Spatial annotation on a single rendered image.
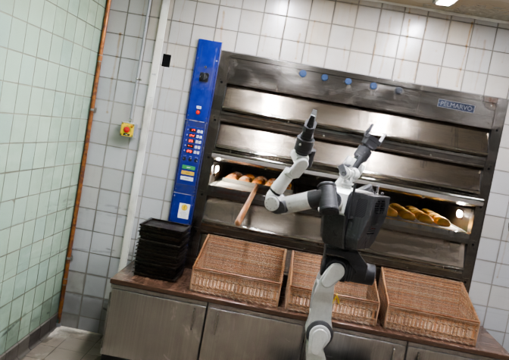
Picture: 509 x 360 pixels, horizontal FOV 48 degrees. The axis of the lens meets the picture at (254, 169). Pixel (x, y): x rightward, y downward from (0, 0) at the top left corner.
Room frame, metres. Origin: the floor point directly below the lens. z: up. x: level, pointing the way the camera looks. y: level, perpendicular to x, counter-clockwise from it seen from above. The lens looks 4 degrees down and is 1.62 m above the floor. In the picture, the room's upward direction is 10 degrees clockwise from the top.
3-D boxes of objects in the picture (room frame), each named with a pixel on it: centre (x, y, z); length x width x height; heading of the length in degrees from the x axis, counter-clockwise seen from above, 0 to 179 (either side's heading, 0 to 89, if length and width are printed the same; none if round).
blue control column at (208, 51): (4.85, 0.40, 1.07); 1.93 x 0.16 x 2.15; 177
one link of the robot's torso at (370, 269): (3.00, -0.58, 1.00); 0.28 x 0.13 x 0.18; 88
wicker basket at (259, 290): (3.64, -0.02, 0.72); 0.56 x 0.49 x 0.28; 86
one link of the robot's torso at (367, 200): (2.98, -0.55, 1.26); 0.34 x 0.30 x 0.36; 143
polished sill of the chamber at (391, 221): (3.90, -0.61, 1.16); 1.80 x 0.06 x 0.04; 87
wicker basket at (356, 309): (3.60, -0.62, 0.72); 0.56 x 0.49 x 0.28; 88
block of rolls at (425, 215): (4.28, -1.21, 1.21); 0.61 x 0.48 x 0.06; 177
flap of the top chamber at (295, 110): (3.87, -0.61, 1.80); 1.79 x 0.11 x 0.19; 87
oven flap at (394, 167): (3.87, -0.61, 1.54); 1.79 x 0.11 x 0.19; 87
